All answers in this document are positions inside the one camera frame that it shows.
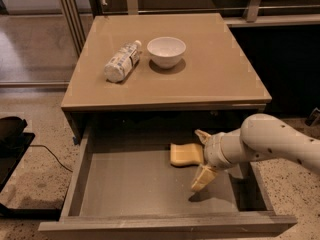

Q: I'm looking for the open grey top drawer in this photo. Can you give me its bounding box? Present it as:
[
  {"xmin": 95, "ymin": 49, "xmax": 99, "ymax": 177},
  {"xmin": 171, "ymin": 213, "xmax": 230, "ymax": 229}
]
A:
[{"xmin": 39, "ymin": 126, "xmax": 297, "ymax": 240}]

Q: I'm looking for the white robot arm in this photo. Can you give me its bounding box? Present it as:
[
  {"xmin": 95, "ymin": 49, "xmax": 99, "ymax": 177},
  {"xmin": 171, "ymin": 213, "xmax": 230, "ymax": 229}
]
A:
[{"xmin": 191, "ymin": 114, "xmax": 320, "ymax": 192}]

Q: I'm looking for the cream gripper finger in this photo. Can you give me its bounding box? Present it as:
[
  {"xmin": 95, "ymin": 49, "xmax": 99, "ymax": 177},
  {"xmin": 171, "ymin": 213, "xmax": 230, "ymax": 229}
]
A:
[
  {"xmin": 195, "ymin": 129, "xmax": 211, "ymax": 144},
  {"xmin": 191, "ymin": 164, "xmax": 218, "ymax": 192}
]

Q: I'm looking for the clear plastic water bottle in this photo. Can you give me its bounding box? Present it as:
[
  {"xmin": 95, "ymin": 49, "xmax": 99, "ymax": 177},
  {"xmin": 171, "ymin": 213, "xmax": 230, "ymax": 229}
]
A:
[{"xmin": 104, "ymin": 40, "xmax": 142, "ymax": 83}]

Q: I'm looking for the yellow wavy sponge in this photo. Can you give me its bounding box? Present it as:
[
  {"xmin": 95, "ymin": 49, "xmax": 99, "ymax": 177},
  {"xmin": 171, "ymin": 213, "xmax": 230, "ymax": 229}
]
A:
[{"xmin": 170, "ymin": 143, "xmax": 204, "ymax": 167}]

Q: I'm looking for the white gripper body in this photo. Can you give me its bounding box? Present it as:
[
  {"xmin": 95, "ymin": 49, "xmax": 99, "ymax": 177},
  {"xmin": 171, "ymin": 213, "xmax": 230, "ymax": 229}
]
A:
[{"xmin": 204, "ymin": 130, "xmax": 243, "ymax": 170}]

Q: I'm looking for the grey cabinet with counter top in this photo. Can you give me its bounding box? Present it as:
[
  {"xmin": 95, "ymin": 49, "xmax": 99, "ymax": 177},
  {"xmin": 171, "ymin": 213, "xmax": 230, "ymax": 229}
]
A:
[{"xmin": 61, "ymin": 13, "xmax": 271, "ymax": 139}]

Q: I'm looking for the black cable on floor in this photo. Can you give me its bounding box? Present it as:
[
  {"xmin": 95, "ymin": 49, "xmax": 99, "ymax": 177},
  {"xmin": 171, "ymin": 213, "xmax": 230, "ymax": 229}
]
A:
[{"xmin": 29, "ymin": 144, "xmax": 74, "ymax": 174}]

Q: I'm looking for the small dark object on floor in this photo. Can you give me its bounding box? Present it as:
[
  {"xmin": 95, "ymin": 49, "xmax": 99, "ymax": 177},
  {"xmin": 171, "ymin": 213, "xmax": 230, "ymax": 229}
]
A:
[{"xmin": 305, "ymin": 108, "xmax": 320, "ymax": 126}]

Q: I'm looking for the white ceramic bowl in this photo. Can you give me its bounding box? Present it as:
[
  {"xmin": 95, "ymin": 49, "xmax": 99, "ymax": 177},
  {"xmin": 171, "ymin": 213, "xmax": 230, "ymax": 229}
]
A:
[{"xmin": 147, "ymin": 37, "xmax": 186, "ymax": 69}]

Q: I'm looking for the metal railing frame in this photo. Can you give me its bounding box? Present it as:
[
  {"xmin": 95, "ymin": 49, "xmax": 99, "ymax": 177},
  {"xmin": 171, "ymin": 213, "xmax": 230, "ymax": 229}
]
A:
[{"xmin": 60, "ymin": 0, "xmax": 320, "ymax": 51}]

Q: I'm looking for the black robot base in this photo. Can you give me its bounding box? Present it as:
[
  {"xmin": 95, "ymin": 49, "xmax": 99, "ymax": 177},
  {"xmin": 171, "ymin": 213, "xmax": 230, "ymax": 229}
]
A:
[{"xmin": 0, "ymin": 116, "xmax": 61, "ymax": 220}]

